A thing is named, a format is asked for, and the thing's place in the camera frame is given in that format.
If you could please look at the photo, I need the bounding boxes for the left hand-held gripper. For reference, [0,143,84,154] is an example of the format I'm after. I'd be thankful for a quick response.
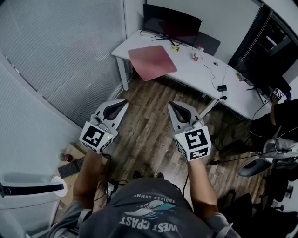
[79,99,129,154]

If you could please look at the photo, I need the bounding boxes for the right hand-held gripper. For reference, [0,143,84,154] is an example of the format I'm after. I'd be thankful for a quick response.
[168,101,212,161]

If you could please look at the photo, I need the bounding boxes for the pink mat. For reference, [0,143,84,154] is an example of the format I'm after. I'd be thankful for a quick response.
[127,45,178,82]

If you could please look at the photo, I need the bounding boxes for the person's left forearm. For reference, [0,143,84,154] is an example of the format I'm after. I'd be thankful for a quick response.
[73,148,110,209]

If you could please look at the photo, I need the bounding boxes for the person's right forearm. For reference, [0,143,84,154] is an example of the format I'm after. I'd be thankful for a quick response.
[187,159,219,218]

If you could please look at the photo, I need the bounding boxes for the white desk leg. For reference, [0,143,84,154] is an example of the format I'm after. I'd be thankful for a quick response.
[199,99,217,119]
[116,56,129,92]

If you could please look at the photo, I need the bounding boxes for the clear bottle with red cap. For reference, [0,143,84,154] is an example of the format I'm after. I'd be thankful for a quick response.
[192,44,205,62]

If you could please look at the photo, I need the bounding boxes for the dark drink bottle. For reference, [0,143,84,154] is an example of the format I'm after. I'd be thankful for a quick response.
[59,153,74,163]

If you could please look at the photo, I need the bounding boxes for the black keyboard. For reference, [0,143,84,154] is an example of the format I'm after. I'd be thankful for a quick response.
[57,157,86,179]

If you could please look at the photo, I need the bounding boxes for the white slatted window blind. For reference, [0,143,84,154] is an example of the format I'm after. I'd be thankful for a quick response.
[0,0,128,186]

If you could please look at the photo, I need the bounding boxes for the black box with label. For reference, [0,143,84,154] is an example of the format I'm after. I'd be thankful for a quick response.
[106,182,118,196]

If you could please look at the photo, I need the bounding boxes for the grey desk divider panel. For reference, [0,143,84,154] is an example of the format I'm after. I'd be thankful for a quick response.
[193,31,221,56]

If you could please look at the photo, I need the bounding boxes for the brown cardboard sheet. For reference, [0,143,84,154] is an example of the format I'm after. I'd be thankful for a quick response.
[54,144,111,205]

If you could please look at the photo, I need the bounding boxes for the grey office chair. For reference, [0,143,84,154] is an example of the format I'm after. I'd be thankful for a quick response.
[237,137,298,178]

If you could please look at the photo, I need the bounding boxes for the black flat monitor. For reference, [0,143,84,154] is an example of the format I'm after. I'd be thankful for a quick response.
[232,55,292,104]

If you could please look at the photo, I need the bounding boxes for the white round disc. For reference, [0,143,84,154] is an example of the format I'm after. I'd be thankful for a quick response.
[51,176,68,198]

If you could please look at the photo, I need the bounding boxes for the black curved monitor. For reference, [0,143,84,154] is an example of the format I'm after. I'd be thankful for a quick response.
[143,3,203,47]

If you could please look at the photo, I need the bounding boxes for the person in grey shirt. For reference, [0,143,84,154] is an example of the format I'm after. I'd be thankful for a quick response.
[46,178,243,238]

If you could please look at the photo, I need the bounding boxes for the black flat bar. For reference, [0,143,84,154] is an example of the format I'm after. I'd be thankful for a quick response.
[0,182,65,198]

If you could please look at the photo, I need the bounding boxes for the black office chair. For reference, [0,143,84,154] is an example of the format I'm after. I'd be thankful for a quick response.
[218,172,298,236]

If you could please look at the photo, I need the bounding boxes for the dark glass partition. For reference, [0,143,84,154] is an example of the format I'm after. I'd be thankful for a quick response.
[239,4,298,77]

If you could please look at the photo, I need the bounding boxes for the black power cable with plug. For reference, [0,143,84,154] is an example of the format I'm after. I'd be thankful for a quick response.
[204,95,228,118]

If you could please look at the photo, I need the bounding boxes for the left hand-held gripper cable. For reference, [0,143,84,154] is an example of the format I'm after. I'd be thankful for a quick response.
[94,152,113,203]

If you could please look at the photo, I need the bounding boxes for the hand-held gripper cable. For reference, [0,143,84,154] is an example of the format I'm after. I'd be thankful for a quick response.
[183,173,190,197]
[94,152,113,203]

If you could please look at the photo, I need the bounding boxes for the thin black cable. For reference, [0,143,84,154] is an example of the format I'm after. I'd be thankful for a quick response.
[191,47,224,90]

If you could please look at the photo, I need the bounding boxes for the thin white cable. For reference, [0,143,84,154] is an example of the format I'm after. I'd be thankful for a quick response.
[222,66,230,86]

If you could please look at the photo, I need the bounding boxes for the right hand-held gripper cable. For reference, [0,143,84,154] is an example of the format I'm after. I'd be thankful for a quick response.
[183,173,190,197]

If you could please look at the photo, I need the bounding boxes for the black monitor cable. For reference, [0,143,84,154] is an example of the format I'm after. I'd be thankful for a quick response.
[139,29,164,39]

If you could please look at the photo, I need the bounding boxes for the person's left shoulder strap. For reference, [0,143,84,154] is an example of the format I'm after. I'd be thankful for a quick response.
[78,209,93,231]

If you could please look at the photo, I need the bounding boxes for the person's shoulder strap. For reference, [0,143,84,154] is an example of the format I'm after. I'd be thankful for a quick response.
[215,222,234,238]
[78,209,93,231]

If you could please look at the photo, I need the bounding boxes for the person's right shoulder strap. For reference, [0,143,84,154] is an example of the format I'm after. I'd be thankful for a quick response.
[215,222,234,238]

